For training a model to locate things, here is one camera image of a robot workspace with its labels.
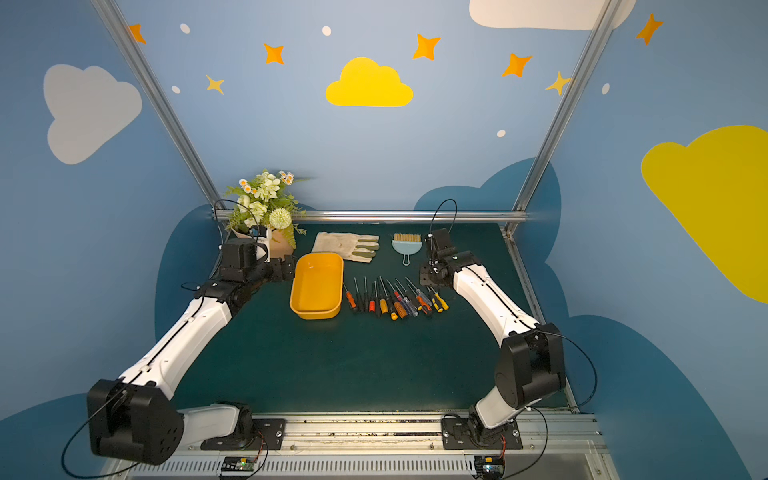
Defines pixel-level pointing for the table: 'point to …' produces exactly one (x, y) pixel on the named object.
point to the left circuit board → (238, 463)
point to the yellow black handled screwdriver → (442, 302)
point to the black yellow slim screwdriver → (435, 304)
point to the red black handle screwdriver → (372, 304)
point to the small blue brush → (407, 244)
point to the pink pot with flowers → (267, 201)
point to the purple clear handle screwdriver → (400, 299)
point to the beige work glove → (350, 246)
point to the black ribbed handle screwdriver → (358, 297)
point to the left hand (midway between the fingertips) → (278, 255)
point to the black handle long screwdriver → (393, 314)
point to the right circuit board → (490, 467)
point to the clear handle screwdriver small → (407, 302)
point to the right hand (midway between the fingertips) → (435, 272)
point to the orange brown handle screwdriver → (400, 310)
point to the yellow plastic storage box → (317, 286)
